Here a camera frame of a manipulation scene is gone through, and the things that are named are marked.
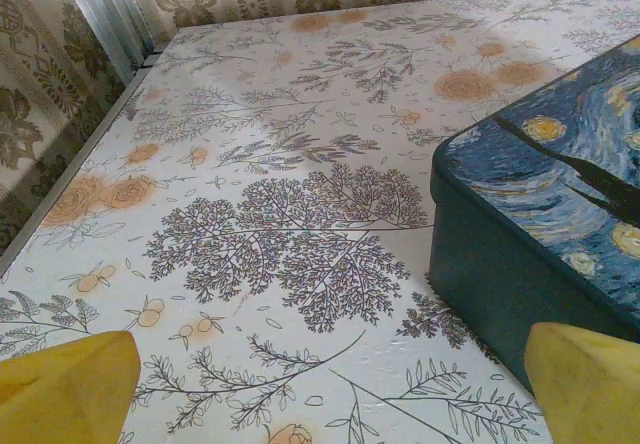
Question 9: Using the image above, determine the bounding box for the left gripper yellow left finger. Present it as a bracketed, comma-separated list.
[0, 330, 142, 444]

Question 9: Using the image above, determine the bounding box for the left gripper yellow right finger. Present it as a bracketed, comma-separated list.
[522, 320, 640, 444]

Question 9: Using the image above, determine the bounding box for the aluminium table side rail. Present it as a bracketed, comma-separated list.
[0, 53, 157, 285]

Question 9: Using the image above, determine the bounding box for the starry night tin box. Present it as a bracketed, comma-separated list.
[428, 33, 640, 396]

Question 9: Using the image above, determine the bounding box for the aluminium frame post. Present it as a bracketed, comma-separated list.
[52, 0, 162, 73]

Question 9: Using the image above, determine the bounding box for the floral patterned table cover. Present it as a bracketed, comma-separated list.
[0, 0, 640, 444]

